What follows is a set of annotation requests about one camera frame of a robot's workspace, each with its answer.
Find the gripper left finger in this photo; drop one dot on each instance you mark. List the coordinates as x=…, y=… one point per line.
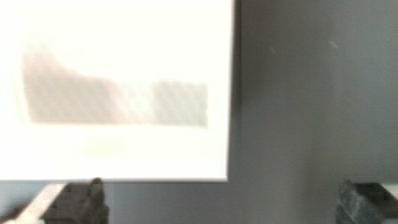
x=68, y=204

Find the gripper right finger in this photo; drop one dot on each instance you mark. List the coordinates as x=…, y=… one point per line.
x=366, y=203

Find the white drawer tray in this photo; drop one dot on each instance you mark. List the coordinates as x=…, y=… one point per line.
x=116, y=72

